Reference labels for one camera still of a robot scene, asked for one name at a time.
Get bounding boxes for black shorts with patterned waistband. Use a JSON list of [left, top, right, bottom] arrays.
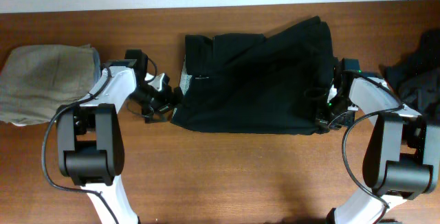
[[171, 16, 337, 135]]

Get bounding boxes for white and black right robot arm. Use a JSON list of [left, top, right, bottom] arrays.
[[316, 58, 439, 224]]

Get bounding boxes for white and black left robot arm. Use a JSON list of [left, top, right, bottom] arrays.
[[56, 49, 183, 223]]

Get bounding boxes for dark clothes pile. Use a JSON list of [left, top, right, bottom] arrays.
[[384, 28, 439, 120]]

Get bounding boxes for folded beige shorts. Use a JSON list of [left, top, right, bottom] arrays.
[[1, 45, 100, 126]]

